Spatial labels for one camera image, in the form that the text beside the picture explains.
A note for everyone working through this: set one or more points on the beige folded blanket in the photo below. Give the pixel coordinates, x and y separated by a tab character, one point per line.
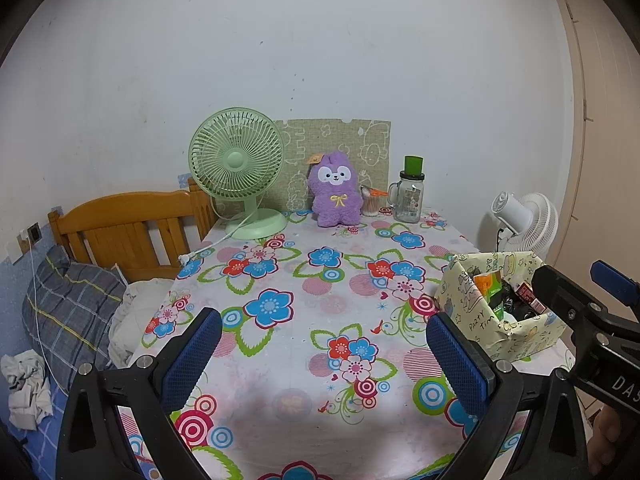
135	315

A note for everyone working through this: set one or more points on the beige door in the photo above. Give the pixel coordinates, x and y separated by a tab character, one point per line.
600	120

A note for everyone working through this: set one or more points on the glass jar mug green lid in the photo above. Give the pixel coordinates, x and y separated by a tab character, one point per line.
410	200

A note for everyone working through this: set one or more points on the orange green packet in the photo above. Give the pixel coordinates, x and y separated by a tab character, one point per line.
487	285

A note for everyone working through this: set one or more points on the person's right hand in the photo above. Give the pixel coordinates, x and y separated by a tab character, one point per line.
607	435

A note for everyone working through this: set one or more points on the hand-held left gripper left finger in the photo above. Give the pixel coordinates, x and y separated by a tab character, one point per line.
192	357

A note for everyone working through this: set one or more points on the wooden bed headboard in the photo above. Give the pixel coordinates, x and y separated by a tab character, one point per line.
125	230

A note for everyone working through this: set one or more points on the yellow printed paper box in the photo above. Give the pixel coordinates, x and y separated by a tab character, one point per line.
475	315

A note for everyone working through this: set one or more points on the grey plaid pillow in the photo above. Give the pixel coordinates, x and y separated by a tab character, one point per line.
70	305

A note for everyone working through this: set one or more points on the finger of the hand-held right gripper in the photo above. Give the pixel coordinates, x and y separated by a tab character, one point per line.
555	287
612	280

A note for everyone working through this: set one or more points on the floral tablecloth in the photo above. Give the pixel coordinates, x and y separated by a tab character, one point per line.
300	280

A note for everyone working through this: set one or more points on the crumpled white cloth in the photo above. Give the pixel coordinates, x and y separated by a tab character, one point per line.
25	385

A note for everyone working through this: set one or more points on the dark red small packet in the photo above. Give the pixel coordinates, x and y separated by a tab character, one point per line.
529	295

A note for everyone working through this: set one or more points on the white standing fan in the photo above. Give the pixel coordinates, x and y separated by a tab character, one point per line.
525	225

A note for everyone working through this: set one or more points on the black plastic bag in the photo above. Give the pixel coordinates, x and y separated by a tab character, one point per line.
515	302

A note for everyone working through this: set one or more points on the green patterned board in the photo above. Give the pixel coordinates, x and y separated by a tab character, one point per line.
360	145

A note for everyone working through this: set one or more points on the blue checked bed sheet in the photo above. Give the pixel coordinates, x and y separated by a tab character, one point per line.
40	447

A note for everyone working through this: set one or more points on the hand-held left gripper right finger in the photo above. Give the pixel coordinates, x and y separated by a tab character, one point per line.
457	367

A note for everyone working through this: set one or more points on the small container orange lid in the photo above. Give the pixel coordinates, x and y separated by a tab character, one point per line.
372	203

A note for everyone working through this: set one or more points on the green desk fan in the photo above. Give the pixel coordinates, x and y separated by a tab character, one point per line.
235	160

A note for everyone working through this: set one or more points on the purple plush toy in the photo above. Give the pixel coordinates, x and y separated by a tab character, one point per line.
334	195

